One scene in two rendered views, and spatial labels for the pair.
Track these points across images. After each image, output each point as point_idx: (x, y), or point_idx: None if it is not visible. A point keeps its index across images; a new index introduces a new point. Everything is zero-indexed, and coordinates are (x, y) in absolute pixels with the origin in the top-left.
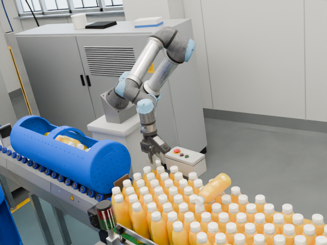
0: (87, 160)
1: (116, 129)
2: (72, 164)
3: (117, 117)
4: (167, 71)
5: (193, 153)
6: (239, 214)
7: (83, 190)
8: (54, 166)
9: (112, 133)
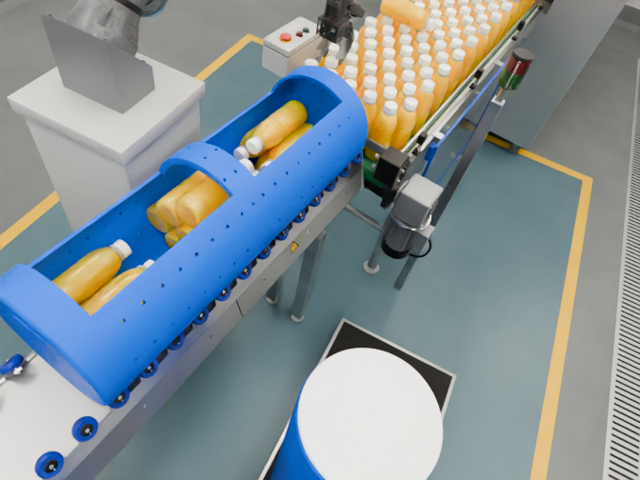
0: (356, 110)
1: (182, 95)
2: (337, 150)
3: (150, 77)
4: None
5: (296, 24)
6: (434, 12)
7: (319, 197)
8: (292, 215)
9: (183, 110)
